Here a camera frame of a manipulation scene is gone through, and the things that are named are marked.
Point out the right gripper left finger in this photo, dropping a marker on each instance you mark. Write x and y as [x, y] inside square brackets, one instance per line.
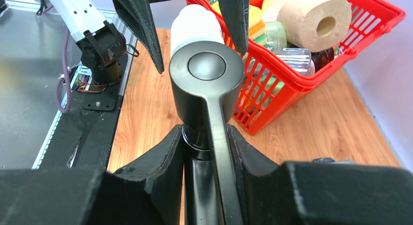
[147, 191]

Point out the brown toilet paper roll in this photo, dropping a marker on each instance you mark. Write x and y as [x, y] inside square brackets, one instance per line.
[315, 25]

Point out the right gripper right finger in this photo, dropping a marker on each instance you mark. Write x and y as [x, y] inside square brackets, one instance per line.
[306, 193]

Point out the white pvc elbow fitting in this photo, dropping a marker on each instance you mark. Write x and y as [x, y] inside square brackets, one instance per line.
[194, 23]

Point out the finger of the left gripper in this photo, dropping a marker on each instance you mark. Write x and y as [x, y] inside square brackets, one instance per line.
[235, 14]
[137, 16]

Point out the pale green soap bottle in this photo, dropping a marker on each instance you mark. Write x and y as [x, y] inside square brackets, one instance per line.
[276, 34]

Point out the red plastic basket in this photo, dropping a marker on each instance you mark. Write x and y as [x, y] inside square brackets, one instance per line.
[289, 47]

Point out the dark grey metal faucet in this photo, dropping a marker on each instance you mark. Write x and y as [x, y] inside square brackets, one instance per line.
[206, 77]

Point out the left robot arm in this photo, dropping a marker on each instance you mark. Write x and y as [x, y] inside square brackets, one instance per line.
[102, 44]

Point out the grey blue razor box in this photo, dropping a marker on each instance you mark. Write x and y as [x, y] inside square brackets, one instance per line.
[332, 161]

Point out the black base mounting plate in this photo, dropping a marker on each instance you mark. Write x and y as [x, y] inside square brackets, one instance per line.
[84, 136]

